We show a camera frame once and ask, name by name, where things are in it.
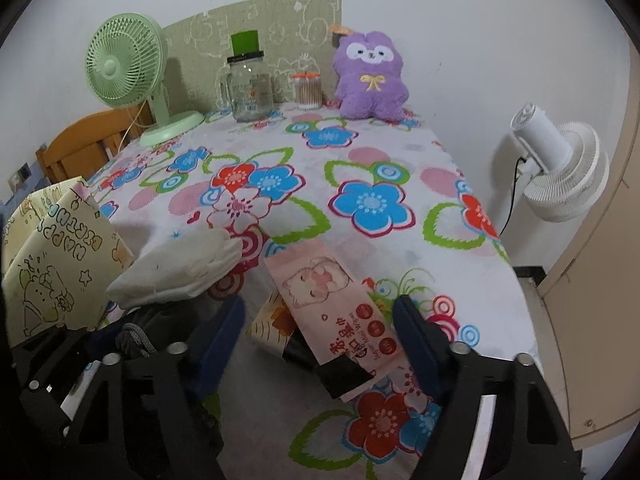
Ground black packet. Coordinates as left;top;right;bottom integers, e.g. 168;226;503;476
281;332;375;400

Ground white standing fan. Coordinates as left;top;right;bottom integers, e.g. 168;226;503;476
509;102;611;223

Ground pink wet wipes packet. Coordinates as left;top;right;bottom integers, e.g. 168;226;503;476
264;240;401;403

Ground cotton swab container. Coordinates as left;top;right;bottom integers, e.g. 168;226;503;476
292;72;322;111

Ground black fan cable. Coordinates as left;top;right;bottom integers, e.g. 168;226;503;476
497;157;526;238

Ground beige wooden door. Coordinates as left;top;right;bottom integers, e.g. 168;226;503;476
537;50;640;453

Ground green desk fan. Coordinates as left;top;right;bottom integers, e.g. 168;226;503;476
85;14;206;148

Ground yellow birthday gift bag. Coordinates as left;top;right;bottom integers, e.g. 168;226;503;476
0;175;135;347

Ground orange printed plastic packet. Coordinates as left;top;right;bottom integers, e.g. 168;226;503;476
248;294;303;361

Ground grey cloth with cord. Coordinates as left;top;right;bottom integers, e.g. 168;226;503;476
114;304;211;358

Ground white cloth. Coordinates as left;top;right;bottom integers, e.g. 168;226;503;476
106;230;244;310

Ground glass jar with green lid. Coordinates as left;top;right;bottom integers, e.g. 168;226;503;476
220;30;275;123

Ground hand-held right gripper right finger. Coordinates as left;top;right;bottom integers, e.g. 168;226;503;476
391;294;583;480

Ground floral tablecloth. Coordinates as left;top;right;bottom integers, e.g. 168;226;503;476
85;100;546;480

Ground purple plush bunny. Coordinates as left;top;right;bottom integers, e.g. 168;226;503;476
330;24;411;123

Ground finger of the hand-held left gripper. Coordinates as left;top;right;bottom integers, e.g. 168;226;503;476
10;327;123;428

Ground beige fan cable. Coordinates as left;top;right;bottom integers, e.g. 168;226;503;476
116;101;152;157

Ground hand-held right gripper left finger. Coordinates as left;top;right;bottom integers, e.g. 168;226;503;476
65;294;247;480

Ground wall socket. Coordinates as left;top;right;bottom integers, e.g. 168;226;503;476
7;160;33;191

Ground green printed board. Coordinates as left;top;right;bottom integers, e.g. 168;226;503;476
162;0;345;113

